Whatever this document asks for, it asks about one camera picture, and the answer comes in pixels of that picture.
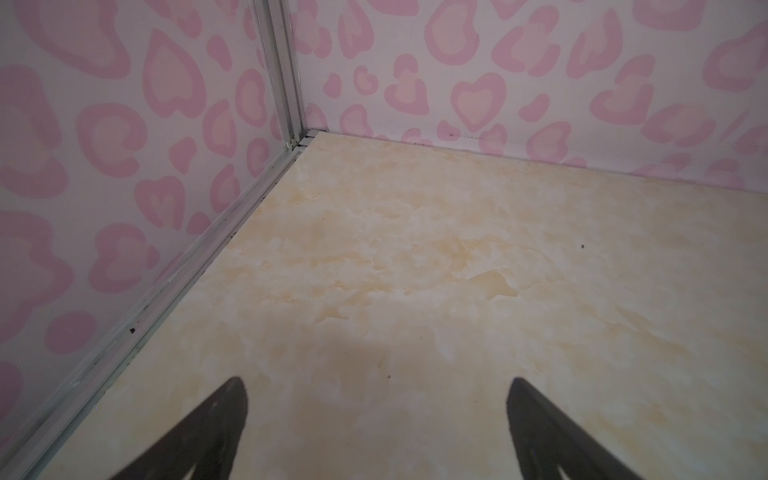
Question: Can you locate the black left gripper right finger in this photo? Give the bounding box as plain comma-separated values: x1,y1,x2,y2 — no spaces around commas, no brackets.
506,377,640,480

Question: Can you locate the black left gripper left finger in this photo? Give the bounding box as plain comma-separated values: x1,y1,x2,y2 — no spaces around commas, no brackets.
113,377,248,479

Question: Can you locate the aluminium floor edge rail left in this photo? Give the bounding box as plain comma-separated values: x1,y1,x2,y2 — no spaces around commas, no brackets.
1,146,305,479

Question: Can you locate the aluminium corner frame post left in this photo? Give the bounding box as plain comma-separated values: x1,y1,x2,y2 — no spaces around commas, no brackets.
250,0,308,150

